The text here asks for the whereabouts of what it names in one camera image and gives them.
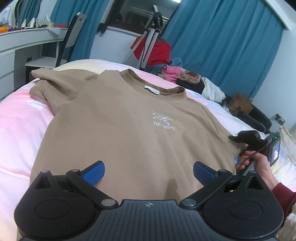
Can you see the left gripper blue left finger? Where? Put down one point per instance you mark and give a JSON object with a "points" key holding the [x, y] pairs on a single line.
{"points": [[84, 182]]}

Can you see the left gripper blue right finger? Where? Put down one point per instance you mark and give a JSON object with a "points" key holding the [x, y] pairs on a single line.
{"points": [[212, 181]]}

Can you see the tan t-shirt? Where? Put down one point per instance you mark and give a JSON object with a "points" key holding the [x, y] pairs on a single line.
{"points": [[148, 137]]}

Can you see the dark red sleeve forearm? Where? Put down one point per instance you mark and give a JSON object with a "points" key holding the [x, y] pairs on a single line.
{"points": [[286, 199]]}

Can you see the pile of clothes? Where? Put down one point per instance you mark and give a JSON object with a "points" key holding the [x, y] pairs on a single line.
{"points": [[192, 81]]}

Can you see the person's right hand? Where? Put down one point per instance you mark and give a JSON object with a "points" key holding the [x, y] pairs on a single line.
{"points": [[262, 167]]}

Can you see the dark green armchair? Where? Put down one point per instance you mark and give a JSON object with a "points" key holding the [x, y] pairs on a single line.
{"points": [[256, 118]]}

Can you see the brown paper bag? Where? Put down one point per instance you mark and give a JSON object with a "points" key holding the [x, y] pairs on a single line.
{"points": [[240, 103]]}

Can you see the pastel tie-dye bed duvet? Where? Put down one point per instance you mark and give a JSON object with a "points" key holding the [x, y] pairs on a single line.
{"points": [[24, 121]]}

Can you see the right blue curtain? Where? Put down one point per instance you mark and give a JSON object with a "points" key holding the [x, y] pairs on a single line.
{"points": [[233, 43]]}

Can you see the red garment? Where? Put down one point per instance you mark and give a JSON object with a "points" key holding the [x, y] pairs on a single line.
{"points": [[160, 54]]}

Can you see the white dressing table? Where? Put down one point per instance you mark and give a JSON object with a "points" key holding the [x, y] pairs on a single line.
{"points": [[18, 48]]}

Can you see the black white chair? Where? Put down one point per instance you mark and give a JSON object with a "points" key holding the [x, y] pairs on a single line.
{"points": [[64, 49]]}

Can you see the dark window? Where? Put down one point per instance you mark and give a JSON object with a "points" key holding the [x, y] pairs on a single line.
{"points": [[135, 15]]}

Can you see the orange tray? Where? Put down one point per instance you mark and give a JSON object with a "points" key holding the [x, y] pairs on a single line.
{"points": [[3, 28]]}

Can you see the white camera tripod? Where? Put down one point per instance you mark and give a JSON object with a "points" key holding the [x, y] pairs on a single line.
{"points": [[150, 36]]}

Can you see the wavy frame mirror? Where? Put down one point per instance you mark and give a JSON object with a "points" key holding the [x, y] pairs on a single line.
{"points": [[26, 10]]}

